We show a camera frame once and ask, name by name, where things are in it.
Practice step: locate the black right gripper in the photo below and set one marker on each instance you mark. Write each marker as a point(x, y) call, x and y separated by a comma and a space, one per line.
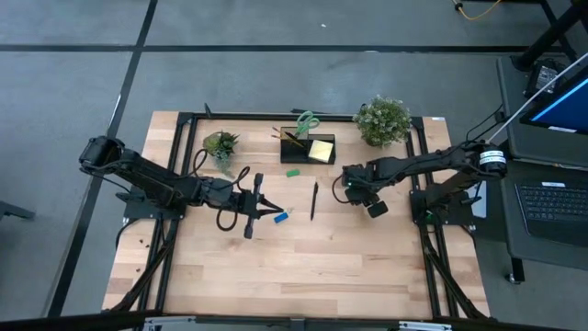
point(360, 184)

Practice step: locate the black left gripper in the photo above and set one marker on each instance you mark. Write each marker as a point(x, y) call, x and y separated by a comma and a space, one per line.
point(252, 204)

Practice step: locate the blue eraser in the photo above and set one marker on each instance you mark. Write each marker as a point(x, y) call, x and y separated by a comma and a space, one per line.
point(282, 219)

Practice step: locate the green eraser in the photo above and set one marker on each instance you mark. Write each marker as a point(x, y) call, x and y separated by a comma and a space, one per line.
point(292, 173)

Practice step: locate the yellow sticky note pad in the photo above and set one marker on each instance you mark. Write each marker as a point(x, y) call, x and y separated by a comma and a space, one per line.
point(321, 151)

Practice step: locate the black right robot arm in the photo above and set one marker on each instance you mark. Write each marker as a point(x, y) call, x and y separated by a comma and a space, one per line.
point(427, 161)

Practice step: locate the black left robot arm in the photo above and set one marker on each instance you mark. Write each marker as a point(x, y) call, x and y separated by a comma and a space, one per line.
point(147, 177)

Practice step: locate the black mesh desk organizer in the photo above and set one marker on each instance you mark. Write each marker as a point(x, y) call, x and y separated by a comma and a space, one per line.
point(294, 156)

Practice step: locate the bushy potted plant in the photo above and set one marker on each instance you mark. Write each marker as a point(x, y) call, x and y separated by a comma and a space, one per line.
point(382, 122)

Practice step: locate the small green succulent plant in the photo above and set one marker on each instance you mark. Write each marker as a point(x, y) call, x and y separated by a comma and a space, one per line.
point(219, 143)

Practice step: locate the dark grey equipment cart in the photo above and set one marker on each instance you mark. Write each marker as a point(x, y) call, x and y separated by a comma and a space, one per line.
point(510, 257)

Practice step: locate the black laptop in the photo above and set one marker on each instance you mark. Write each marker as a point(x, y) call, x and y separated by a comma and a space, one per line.
point(551, 207)

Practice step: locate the black power device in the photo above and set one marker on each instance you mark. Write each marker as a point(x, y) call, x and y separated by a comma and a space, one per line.
point(544, 73)

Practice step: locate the computer monitor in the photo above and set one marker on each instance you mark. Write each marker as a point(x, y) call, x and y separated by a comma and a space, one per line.
point(569, 110)

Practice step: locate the black stand pole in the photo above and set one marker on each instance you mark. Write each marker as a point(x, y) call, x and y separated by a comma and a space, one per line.
point(551, 32)

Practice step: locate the dark chair base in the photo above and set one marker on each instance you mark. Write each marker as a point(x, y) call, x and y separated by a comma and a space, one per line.
point(14, 210)

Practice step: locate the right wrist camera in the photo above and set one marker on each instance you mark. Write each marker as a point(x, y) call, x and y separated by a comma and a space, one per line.
point(377, 209)

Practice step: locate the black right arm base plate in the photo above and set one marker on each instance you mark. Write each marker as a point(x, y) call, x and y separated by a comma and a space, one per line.
point(418, 217)

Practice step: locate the black metal table frame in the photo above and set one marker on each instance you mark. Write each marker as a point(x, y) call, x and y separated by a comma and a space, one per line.
point(257, 117)

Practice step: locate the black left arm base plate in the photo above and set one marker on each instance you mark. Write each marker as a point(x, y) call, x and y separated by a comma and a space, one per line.
point(138, 212)

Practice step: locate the black camera rig rail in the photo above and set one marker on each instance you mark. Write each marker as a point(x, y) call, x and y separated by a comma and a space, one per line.
point(69, 322)

